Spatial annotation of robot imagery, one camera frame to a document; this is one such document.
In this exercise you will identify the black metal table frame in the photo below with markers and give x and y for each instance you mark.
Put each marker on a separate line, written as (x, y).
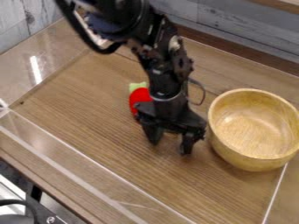
(51, 212)

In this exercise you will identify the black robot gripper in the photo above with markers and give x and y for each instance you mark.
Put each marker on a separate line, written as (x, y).
(174, 116)

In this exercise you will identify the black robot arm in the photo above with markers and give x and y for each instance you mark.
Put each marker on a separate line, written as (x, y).
(114, 23)

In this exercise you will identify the red plush strawberry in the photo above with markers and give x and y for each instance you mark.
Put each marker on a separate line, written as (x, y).
(139, 94)

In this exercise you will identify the wooden bowl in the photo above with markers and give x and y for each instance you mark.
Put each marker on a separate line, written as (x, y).
(254, 129)

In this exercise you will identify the clear acrylic front barrier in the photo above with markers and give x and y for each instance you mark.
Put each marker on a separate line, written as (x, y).
(99, 196)

